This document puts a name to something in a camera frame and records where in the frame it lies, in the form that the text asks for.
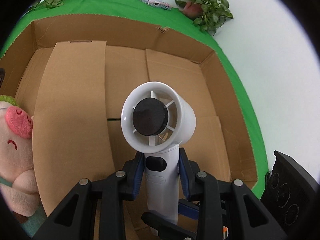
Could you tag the black perforated device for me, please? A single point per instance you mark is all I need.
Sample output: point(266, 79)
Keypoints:
point(290, 190)

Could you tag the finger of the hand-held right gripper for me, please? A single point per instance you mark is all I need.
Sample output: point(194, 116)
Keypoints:
point(162, 226)
point(188, 209)

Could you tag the white handheld fan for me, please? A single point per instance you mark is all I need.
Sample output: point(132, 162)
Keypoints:
point(155, 95)

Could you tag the green tablecloth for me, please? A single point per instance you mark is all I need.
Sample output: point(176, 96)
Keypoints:
point(205, 32)

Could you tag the pink pig plush toy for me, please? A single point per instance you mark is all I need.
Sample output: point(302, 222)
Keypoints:
point(12, 150)

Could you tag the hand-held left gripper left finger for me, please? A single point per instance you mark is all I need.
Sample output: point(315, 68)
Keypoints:
point(138, 177)

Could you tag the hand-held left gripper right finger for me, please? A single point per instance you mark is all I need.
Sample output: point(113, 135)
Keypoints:
point(184, 177)

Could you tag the large cardboard box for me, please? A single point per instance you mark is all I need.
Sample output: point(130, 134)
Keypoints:
point(175, 75)

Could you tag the potted plant in red pot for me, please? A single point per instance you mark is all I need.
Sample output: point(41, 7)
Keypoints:
point(205, 2)

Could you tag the printed packets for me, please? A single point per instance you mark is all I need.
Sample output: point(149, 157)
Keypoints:
point(155, 2)

